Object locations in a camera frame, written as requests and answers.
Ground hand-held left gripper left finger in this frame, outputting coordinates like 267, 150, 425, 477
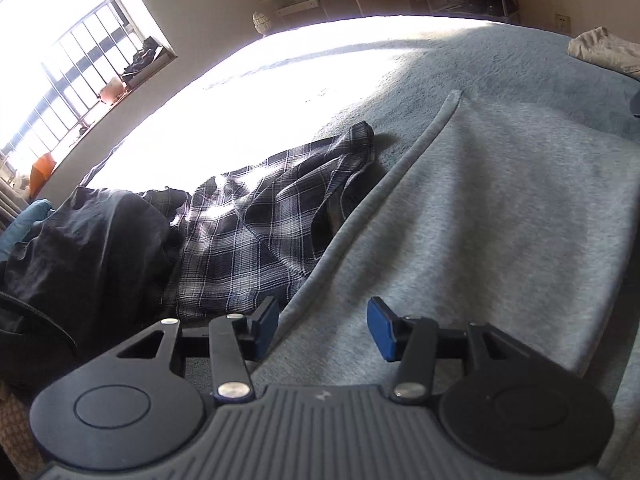
115, 295, 281, 405

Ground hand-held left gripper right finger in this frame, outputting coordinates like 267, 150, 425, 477
366, 296, 532, 405

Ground grey hoodie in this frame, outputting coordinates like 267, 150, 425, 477
249, 89, 640, 463

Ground dark plaid shirt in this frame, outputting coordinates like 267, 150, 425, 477
164, 120, 389, 322

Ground dark navy garment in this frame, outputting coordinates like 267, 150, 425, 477
0, 185, 192, 362

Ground blue duvet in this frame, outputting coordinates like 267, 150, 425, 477
0, 198, 54, 262

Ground pink houndstooth sweater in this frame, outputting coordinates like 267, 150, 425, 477
0, 389, 47, 462

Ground orange bag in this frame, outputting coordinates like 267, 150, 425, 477
28, 151, 56, 197

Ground pink pot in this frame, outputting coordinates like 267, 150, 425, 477
98, 76, 127, 107

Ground grey bed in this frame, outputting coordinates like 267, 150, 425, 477
75, 12, 640, 463

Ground dark items on windowsill box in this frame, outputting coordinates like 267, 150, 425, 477
121, 35, 179, 87

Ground white round ornament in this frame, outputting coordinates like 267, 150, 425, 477
251, 10, 274, 37

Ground barred window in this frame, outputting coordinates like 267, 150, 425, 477
0, 0, 153, 187

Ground beige cloth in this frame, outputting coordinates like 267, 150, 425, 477
566, 26, 640, 82

